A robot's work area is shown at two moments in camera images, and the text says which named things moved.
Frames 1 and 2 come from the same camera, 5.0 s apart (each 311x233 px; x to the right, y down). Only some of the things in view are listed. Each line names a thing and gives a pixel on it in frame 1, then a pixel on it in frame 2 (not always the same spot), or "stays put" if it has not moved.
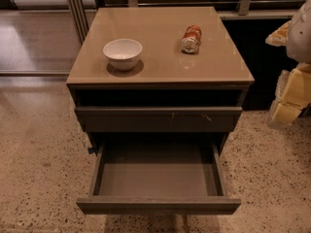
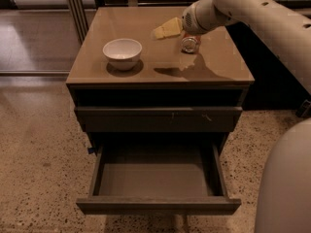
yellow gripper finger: [279, 38] → [198, 17]
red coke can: [191, 40] stays put
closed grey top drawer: [118, 119] stays put
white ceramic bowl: [122, 53] stays put
